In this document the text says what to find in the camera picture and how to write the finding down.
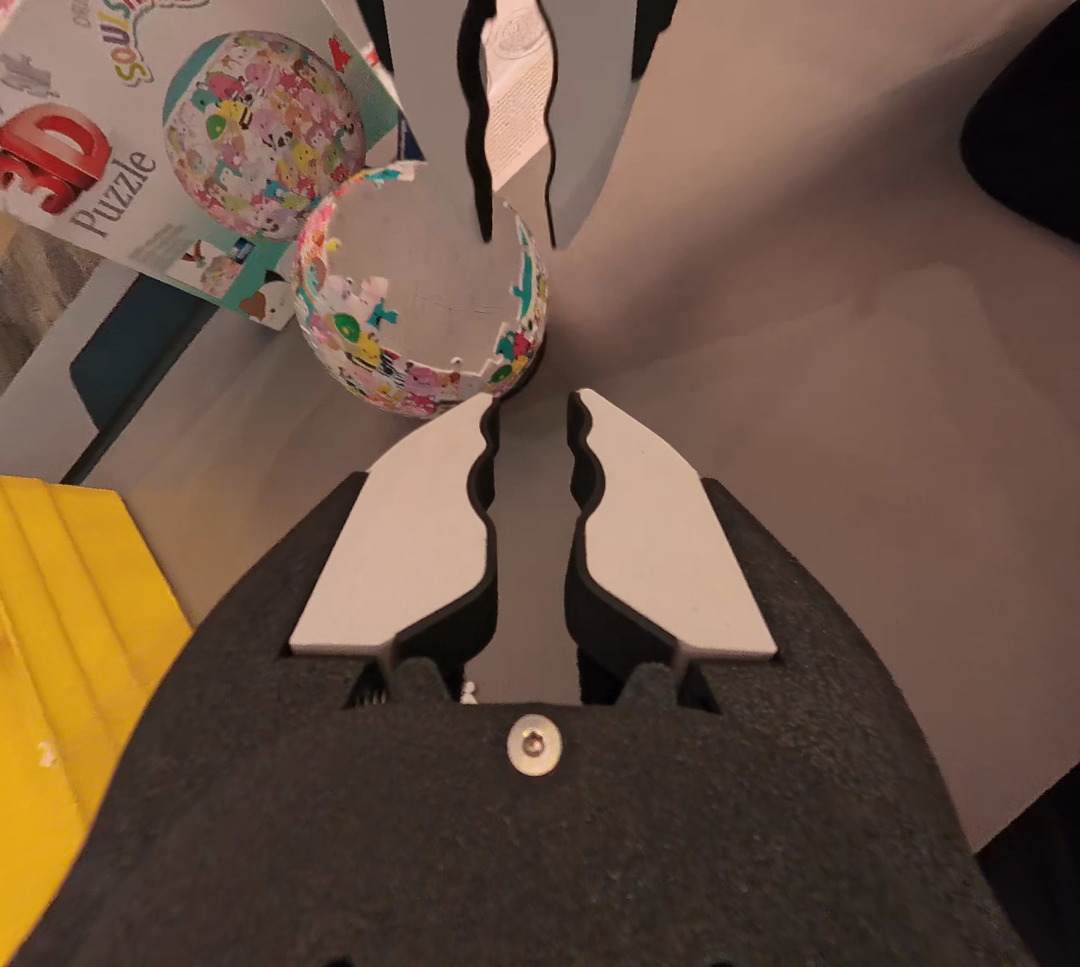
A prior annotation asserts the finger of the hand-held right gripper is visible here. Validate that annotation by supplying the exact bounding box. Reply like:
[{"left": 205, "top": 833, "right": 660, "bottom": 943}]
[
  {"left": 532, "top": 0, "right": 648, "bottom": 251},
  {"left": 363, "top": 0, "right": 499, "bottom": 244}
]

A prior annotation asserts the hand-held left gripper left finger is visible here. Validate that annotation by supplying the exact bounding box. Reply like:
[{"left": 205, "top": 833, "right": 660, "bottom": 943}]
[{"left": 289, "top": 393, "right": 501, "bottom": 668}]

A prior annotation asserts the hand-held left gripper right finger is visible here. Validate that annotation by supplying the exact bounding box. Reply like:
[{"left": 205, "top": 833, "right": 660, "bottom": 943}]
[{"left": 565, "top": 389, "right": 779, "bottom": 671}]

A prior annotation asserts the colourful puzzle ball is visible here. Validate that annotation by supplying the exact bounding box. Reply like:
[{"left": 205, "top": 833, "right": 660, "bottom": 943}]
[{"left": 291, "top": 161, "right": 551, "bottom": 421}]

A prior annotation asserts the black ball stand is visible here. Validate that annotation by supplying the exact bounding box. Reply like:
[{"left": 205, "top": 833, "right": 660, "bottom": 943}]
[{"left": 493, "top": 338, "right": 551, "bottom": 399}]

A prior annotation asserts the puzzle box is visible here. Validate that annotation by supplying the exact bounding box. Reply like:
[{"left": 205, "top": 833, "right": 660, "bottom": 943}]
[{"left": 0, "top": 0, "right": 427, "bottom": 331}]

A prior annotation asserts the yellow plastic bin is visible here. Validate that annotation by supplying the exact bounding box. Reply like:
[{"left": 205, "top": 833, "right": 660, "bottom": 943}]
[{"left": 0, "top": 475, "right": 195, "bottom": 960}]

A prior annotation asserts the dark teal panel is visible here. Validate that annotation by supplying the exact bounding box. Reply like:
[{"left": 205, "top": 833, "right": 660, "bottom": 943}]
[{"left": 69, "top": 271, "right": 224, "bottom": 483}]

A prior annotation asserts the black wrist rest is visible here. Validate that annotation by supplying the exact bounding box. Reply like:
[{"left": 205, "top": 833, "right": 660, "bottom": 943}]
[{"left": 960, "top": 0, "right": 1080, "bottom": 244}]

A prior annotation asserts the person's dark blue clothing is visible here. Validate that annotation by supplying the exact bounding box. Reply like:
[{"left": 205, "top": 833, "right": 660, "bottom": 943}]
[{"left": 974, "top": 764, "right": 1080, "bottom": 967}]

